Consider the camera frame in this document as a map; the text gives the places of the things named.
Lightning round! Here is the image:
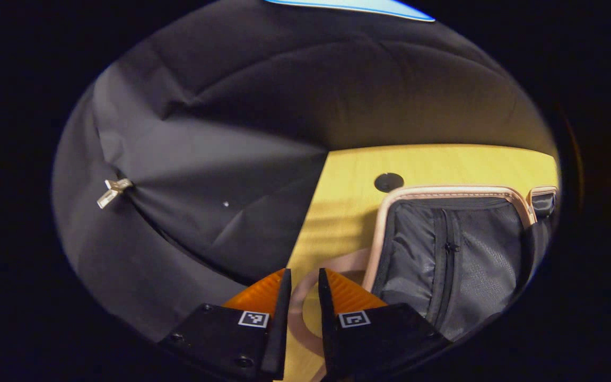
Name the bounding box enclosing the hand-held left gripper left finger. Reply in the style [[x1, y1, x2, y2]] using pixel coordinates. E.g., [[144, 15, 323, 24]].
[[157, 268, 292, 381]]

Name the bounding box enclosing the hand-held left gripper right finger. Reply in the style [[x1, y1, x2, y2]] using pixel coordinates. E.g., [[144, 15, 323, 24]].
[[318, 268, 452, 381]]

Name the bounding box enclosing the pink suitcase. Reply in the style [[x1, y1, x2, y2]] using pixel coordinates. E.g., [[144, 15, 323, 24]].
[[287, 185, 560, 381]]

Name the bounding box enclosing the silver cloth clip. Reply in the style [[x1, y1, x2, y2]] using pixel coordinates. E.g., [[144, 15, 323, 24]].
[[97, 179, 134, 209]]

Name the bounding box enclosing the black table cable hole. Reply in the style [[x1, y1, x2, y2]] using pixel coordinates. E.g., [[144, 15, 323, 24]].
[[374, 173, 405, 193]]

